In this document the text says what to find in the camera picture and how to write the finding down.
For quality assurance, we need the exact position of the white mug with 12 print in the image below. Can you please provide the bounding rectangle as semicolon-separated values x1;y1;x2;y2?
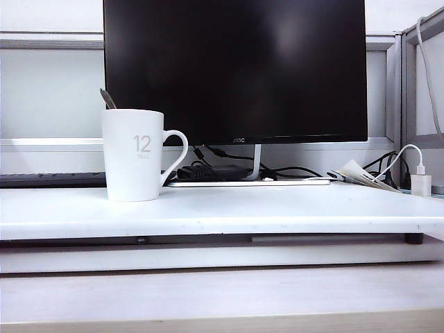
100;108;189;202

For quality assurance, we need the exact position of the metal spoon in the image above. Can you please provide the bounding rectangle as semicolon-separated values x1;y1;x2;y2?
99;87;117;110

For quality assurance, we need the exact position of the black power adapter brick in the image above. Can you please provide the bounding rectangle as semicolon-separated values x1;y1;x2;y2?
177;164;253;181

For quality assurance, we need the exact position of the silver monitor stand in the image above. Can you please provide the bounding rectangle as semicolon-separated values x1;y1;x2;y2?
166;144;332;188

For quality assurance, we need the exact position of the white riser board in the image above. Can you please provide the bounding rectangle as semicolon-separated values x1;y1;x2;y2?
0;181;444;243

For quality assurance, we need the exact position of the white lower board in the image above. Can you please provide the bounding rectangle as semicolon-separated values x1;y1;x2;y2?
0;239;438;275

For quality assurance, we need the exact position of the black AOC monitor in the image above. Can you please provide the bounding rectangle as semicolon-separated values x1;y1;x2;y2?
102;0;368;146

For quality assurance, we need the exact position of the folded paper booklet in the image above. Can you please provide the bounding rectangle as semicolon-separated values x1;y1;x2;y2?
327;160;400;193

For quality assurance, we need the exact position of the black keyboard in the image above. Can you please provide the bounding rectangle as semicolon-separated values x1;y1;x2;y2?
0;171;108;190

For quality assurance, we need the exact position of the grey back partition panel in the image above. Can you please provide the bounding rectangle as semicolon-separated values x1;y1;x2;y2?
0;30;398;176

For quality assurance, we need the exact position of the white USB charger block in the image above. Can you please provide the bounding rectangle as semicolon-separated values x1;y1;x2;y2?
411;173;433;196

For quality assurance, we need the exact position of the black monitor cable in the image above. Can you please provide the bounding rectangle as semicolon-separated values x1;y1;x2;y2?
192;144;334;181

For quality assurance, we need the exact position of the black cable bundle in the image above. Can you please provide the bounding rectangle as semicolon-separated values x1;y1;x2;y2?
362;151;412;190

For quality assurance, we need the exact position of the thin white USB cable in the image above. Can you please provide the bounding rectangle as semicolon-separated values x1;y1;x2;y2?
375;144;427;182

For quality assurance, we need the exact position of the grey side partition frame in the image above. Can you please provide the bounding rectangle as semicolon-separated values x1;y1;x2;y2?
394;5;444;190

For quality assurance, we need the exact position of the thick white hanging cable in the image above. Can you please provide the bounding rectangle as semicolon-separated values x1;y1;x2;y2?
416;16;444;147

